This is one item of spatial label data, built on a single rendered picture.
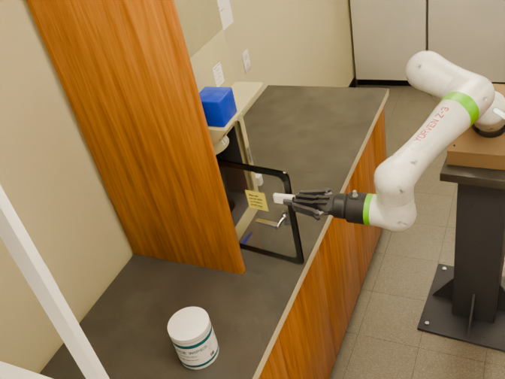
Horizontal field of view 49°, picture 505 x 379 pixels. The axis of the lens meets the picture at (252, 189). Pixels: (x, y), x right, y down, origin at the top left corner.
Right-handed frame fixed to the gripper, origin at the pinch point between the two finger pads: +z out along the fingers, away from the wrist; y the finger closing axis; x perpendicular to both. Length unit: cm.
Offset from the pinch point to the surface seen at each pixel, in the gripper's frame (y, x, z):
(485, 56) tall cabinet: -317, 101, -34
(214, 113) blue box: -7.1, -25.4, 22.1
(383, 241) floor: -123, 131, 3
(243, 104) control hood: -22.1, -20.2, 20.1
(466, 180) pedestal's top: -70, 39, -47
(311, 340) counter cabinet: -7, 80, 4
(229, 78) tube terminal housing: -35, -23, 31
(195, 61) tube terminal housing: -17, -38, 31
